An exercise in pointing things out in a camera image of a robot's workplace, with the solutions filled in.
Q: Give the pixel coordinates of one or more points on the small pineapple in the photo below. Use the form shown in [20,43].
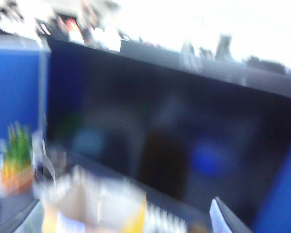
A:
[17,170]

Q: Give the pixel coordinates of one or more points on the white grey keyboard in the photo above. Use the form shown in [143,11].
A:
[165,221]

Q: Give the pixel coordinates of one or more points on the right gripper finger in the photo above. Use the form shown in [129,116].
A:
[224,218]

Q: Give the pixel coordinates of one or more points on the grey partition post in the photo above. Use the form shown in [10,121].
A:
[43,92]

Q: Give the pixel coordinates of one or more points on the grey desk mat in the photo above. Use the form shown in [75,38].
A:
[17,216]

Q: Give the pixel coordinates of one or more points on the yellow paper bag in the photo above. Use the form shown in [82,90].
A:
[92,208]

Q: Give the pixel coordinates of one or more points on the black computer monitor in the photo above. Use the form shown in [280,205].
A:
[135,97]

